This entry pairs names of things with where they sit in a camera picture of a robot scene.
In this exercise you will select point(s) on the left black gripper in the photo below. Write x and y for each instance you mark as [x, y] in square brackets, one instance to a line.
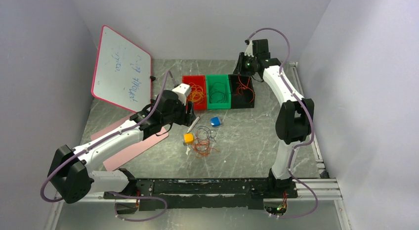
[186, 118]

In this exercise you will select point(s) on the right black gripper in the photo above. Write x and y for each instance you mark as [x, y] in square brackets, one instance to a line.
[239, 69]

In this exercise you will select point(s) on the yellow eraser block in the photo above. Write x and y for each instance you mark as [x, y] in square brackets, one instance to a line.
[188, 139]

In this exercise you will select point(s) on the black plastic bin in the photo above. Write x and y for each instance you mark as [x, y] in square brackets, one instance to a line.
[242, 92]

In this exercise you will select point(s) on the green plastic bin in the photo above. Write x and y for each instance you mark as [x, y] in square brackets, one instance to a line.
[218, 92]

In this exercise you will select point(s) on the red plastic bin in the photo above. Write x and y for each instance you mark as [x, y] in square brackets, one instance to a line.
[198, 94]

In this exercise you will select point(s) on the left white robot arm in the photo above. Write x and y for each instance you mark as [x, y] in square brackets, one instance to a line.
[73, 171]

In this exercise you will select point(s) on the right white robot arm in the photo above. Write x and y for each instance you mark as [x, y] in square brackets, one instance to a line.
[293, 124]

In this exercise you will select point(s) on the white marker pen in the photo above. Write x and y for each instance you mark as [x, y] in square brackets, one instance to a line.
[193, 124]

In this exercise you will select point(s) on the blue eraser block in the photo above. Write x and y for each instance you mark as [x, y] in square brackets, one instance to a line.
[215, 122]

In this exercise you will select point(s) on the pink framed whiteboard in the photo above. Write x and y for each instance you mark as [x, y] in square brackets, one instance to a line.
[122, 74]

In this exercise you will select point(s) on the pink clipboard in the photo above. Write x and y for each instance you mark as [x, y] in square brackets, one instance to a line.
[127, 154]

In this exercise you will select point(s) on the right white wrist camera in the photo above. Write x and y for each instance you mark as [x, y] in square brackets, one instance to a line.
[249, 56]

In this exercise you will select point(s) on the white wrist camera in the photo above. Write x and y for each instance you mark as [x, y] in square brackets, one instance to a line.
[249, 56]
[183, 91]

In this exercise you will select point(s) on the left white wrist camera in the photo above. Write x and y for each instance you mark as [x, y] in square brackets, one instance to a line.
[183, 91]

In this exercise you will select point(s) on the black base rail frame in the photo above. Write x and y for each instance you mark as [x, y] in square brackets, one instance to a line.
[211, 193]

